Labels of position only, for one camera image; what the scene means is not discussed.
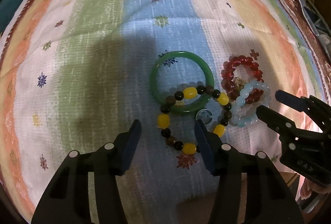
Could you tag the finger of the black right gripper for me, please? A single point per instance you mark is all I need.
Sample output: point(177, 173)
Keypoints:
point(279, 120)
point(313, 107)

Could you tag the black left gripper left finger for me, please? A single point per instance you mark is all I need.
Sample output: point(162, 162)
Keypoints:
point(66, 198)

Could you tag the green jade bangle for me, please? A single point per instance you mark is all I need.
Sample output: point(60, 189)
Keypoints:
point(195, 106)

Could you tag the striped colourful cloth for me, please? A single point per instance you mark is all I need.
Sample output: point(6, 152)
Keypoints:
point(75, 73)

